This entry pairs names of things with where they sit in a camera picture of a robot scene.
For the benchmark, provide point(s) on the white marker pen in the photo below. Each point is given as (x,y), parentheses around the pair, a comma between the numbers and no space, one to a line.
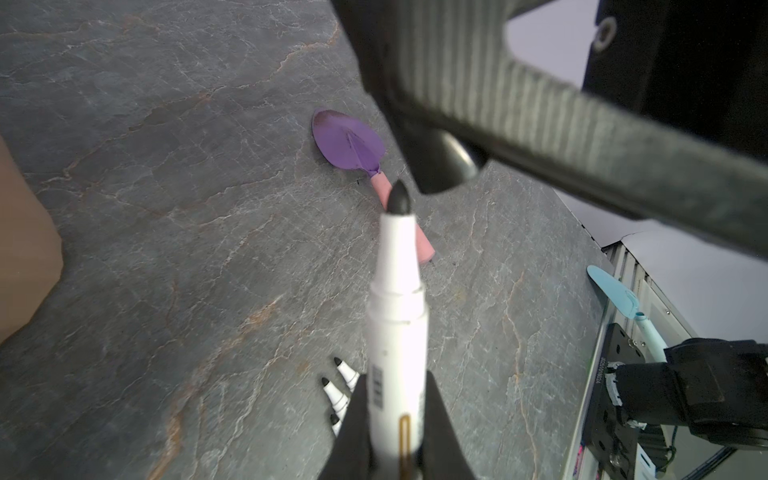
(336,420)
(396,333)
(339,401)
(349,375)

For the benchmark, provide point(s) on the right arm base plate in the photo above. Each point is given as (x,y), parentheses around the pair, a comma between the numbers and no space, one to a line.
(611,442)

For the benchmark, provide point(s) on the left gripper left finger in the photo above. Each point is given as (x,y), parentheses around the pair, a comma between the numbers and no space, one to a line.
(351,457)

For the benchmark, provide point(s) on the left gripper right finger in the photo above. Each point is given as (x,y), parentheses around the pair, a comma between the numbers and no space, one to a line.
(441,456)

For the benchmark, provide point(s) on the teal garden trowel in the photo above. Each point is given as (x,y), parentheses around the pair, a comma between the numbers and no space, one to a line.
(627,303)

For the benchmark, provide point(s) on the potted green plant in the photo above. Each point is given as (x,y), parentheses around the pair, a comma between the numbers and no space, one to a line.
(31,249)

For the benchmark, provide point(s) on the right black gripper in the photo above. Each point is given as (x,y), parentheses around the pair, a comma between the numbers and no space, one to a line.
(697,66)

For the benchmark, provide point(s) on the black pen cap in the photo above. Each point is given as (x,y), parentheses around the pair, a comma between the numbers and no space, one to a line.
(438,160)

